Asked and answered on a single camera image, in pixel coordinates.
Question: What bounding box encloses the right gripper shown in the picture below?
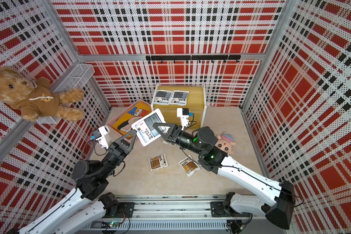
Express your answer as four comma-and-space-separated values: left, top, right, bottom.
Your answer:
154, 123, 205, 157

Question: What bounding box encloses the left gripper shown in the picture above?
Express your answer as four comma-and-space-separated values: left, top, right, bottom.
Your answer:
99, 130, 137, 178

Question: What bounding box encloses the grey coffee bag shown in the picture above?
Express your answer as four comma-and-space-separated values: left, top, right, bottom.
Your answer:
131, 108, 166, 146
154, 90, 173, 105
170, 90, 189, 106

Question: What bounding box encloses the brown coffee bag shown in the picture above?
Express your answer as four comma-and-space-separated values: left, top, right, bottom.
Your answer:
148, 154, 169, 171
178, 155, 200, 177

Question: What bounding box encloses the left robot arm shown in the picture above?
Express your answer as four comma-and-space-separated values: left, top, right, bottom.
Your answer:
9, 130, 137, 234

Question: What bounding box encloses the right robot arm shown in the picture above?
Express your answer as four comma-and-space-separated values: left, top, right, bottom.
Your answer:
153, 123, 296, 230

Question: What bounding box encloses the yellow two-tier shelf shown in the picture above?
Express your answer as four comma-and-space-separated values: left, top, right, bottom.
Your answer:
151, 85, 207, 130

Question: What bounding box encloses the yellow printed cloth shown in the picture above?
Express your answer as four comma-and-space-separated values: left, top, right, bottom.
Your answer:
112, 101, 152, 136

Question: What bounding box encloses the pink plastic basket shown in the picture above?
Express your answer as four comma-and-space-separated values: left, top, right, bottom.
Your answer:
107, 99, 153, 141

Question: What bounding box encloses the plush doll head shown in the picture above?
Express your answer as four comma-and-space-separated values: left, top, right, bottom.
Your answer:
215, 133, 236, 155

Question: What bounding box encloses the small circuit board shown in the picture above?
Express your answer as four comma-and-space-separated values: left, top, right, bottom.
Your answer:
101, 221, 121, 230

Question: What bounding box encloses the brown teddy bear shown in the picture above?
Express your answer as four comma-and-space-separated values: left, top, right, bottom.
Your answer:
0, 66, 85, 122

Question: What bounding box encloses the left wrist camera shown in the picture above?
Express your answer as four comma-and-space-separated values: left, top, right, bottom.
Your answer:
91, 125, 110, 149

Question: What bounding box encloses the black wall hook rail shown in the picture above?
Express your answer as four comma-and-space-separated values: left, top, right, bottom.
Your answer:
145, 55, 241, 62

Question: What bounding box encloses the white wire basket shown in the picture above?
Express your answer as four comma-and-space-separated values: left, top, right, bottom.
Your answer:
36, 63, 96, 125

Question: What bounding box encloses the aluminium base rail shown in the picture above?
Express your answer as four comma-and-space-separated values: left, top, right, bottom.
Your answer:
77, 194, 269, 234

